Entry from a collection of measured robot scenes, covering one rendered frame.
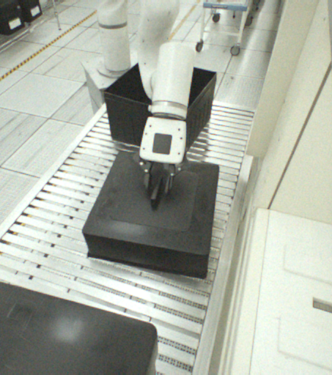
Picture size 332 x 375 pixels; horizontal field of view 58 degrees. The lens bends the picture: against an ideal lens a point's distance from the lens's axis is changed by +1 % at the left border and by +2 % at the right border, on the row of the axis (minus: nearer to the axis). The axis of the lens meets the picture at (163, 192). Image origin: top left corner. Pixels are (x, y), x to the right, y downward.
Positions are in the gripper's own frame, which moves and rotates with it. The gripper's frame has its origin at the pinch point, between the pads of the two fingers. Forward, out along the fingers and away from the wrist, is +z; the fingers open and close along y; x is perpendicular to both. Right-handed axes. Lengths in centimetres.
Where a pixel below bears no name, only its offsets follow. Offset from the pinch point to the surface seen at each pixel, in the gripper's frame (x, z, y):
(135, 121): 20.8, -17.2, -13.1
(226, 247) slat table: 4.6, 13.6, 18.6
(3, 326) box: -36.5, 19.2, -11.2
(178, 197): 1.2, 2.6, 5.2
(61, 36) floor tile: 265, -140, -179
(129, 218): -4.9, 8.7, -4.7
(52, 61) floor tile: 223, -98, -163
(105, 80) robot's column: 56, -38, -38
